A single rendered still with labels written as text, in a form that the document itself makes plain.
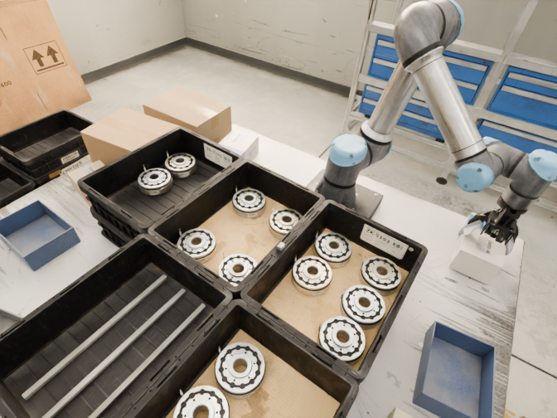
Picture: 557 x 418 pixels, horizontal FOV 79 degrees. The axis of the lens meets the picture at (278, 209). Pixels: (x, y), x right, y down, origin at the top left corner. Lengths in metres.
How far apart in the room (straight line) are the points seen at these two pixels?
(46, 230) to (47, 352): 0.53
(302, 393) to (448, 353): 0.45
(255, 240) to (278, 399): 0.42
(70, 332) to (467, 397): 0.94
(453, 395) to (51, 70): 3.45
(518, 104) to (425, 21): 1.67
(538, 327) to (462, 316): 1.15
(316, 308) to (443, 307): 0.43
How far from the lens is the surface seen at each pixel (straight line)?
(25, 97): 3.50
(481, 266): 1.21
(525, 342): 2.19
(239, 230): 1.01
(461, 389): 1.05
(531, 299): 2.38
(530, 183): 1.07
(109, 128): 1.47
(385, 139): 1.21
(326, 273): 0.89
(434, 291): 1.17
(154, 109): 1.55
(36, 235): 1.35
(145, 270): 0.96
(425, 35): 0.95
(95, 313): 0.93
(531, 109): 2.58
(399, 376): 1.00
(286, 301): 0.87
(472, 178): 0.94
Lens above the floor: 1.58
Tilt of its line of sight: 44 degrees down
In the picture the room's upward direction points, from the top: 5 degrees clockwise
